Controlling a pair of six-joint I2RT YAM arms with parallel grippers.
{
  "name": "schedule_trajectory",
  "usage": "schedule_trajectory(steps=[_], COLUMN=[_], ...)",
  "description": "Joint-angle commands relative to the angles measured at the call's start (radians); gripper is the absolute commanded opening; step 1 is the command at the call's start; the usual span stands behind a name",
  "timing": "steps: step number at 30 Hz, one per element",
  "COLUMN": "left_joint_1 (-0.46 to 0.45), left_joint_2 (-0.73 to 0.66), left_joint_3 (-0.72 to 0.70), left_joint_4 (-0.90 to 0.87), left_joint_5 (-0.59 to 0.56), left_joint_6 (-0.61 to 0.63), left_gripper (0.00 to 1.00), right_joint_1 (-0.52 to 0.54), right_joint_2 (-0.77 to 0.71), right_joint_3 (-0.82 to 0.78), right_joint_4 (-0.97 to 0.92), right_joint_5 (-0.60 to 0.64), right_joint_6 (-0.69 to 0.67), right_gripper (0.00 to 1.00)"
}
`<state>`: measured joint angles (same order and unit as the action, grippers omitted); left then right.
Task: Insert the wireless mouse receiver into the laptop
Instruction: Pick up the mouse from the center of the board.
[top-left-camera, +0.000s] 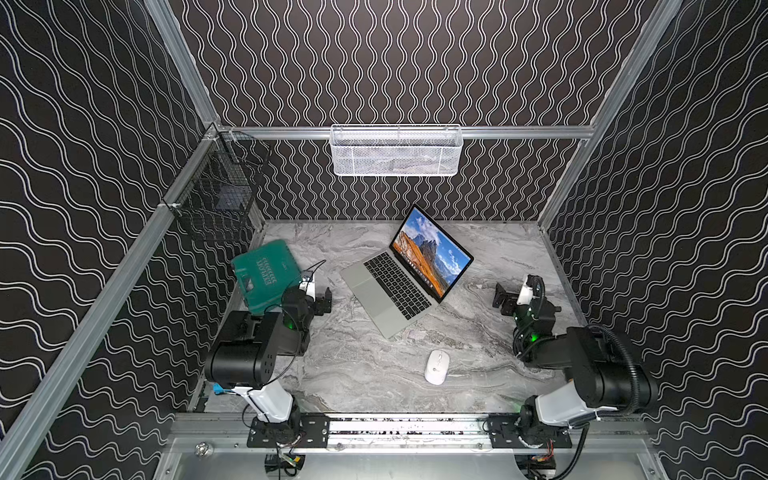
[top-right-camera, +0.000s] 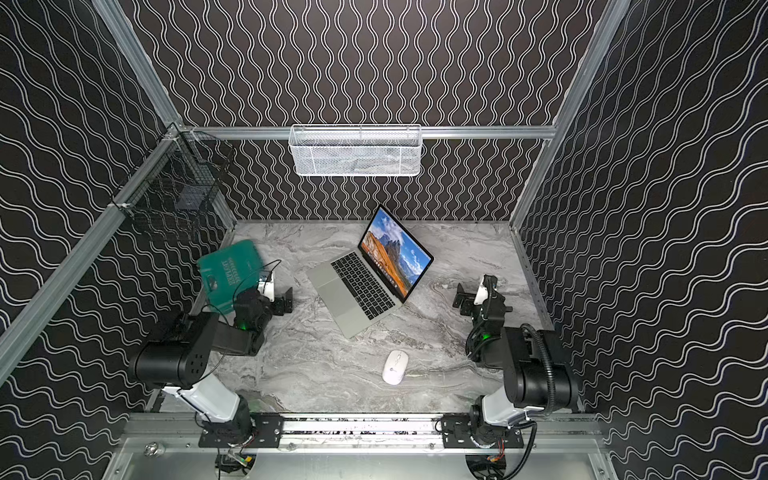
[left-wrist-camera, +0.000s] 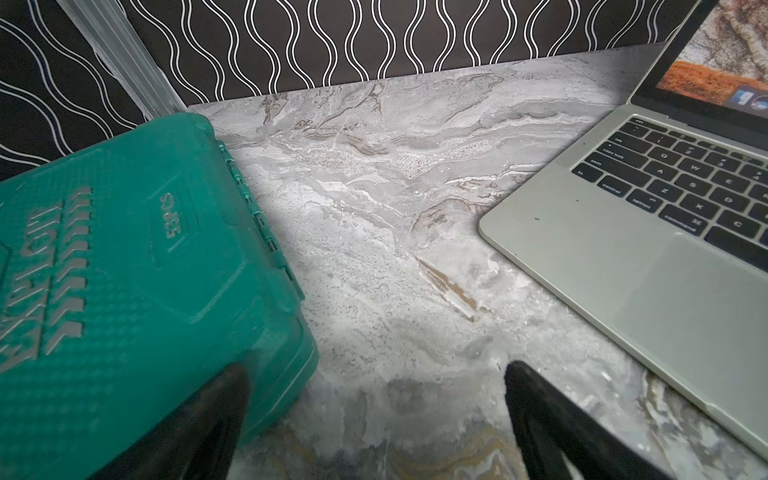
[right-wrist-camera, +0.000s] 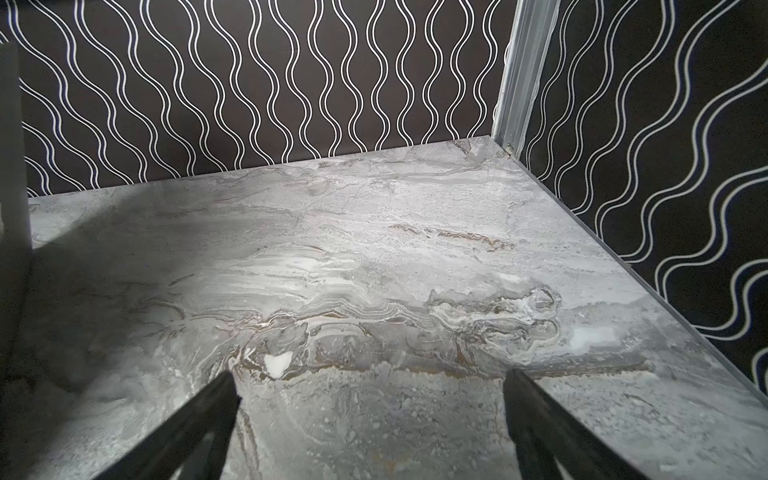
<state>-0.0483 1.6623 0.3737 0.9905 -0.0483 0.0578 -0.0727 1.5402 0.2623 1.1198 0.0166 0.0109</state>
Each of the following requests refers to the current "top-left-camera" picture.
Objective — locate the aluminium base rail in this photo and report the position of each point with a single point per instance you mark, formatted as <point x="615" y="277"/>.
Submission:
<point x="351" y="433"/>

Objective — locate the green plastic case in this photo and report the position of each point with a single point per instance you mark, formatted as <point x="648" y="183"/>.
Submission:
<point x="263" y="275"/>

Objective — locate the black wire basket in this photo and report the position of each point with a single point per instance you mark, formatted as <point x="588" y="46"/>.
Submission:
<point x="219" y="203"/>

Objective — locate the blue small object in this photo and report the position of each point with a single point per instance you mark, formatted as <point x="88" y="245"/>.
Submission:
<point x="219" y="390"/>

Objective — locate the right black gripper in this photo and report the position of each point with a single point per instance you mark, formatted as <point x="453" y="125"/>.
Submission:
<point x="510" y="302"/>

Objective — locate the white wire mesh basket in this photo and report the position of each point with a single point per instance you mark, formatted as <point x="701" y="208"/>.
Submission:
<point x="396" y="150"/>

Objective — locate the wrist white camera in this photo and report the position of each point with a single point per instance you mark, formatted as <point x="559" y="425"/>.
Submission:
<point x="308" y="283"/>
<point x="525" y="295"/>

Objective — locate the white wireless mouse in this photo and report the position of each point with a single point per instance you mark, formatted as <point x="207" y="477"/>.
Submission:
<point x="437" y="366"/>

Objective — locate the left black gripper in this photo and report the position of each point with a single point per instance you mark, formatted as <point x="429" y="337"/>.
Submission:
<point x="321" y="300"/>

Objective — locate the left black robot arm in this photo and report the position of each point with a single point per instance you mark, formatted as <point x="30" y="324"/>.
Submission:
<point x="254" y="351"/>

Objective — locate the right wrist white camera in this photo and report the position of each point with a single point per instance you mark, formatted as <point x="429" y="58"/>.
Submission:
<point x="525" y="295"/>

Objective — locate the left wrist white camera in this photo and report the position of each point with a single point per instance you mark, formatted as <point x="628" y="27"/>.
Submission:
<point x="308" y="283"/>

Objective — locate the silver laptop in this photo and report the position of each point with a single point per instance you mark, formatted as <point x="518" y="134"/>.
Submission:
<point x="411" y="276"/>

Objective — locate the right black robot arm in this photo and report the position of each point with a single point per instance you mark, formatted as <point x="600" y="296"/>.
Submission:
<point x="605" y="377"/>

